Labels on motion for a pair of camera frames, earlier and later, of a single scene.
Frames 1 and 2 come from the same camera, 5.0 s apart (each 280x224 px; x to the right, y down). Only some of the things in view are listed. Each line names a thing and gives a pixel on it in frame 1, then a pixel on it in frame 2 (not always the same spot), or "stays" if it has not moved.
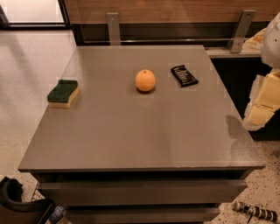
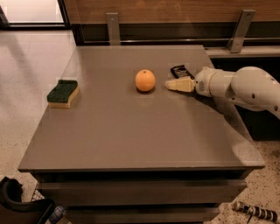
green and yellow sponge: [63, 93] stays
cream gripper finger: [259, 115] → [208, 82]
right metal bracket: [240, 34] stays
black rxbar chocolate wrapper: [183, 76] stays
